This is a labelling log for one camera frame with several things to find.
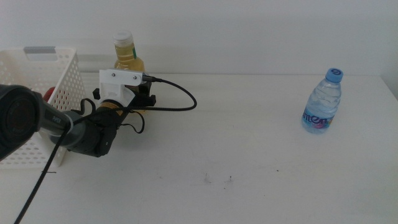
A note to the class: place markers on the red cola can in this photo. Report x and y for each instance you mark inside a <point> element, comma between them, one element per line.
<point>49,94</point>

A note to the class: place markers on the yellow tea bottle white cap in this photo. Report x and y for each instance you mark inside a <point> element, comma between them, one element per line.
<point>126,53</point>

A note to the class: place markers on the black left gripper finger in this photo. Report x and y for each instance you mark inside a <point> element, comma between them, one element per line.
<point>145,89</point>

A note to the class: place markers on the clear water bottle blue cap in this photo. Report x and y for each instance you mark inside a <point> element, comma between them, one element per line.
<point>321,105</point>

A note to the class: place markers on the short black thread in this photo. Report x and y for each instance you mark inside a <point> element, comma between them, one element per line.
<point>52,172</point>

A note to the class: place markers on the white perforated plastic basket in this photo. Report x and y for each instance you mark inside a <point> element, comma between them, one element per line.
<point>70,87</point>

